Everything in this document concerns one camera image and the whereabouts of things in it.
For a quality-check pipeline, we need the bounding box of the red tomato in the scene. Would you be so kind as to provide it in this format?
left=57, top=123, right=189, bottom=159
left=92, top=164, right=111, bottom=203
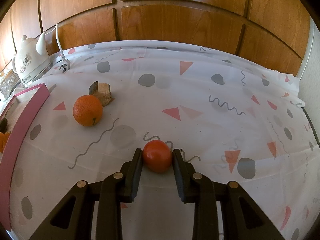
left=143, top=140, right=172, bottom=173

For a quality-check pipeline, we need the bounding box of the orange carrot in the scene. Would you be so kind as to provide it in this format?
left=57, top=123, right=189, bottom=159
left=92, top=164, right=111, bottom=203
left=0, top=132, right=11, bottom=153

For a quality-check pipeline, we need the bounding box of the white patterned tablecloth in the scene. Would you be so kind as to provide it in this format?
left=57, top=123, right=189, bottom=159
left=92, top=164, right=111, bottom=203
left=10, top=41, right=319, bottom=239

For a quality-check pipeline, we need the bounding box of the orange tangerine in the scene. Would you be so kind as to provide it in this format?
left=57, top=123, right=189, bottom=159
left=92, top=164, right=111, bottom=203
left=73, top=95, right=103, bottom=127

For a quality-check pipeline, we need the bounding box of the dark oval fruit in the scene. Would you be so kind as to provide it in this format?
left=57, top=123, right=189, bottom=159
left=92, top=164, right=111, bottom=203
left=0, top=118, right=8, bottom=133

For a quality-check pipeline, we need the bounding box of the pink white shallow box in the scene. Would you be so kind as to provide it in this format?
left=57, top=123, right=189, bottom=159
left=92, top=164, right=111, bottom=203
left=1, top=83, right=50, bottom=231

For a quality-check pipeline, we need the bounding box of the brown cut wedge piece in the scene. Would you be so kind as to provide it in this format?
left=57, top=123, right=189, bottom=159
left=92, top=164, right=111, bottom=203
left=89, top=81, right=113, bottom=107

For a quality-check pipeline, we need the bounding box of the glass tissue box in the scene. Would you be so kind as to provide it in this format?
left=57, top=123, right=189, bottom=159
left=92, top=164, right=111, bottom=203
left=0, top=70, right=21, bottom=101

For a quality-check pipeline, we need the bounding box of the white ceramic electric kettle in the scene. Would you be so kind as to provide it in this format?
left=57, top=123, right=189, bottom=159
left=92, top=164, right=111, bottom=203
left=12, top=33, right=51, bottom=86

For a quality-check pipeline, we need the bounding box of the wooden panel cabinet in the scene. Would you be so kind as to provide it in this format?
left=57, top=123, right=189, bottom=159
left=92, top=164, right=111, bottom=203
left=1, top=0, right=311, bottom=75

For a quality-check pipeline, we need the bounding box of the white power cord with plug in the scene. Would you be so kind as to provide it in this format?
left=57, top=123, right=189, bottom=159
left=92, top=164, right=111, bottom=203
left=44, top=24, right=71, bottom=74

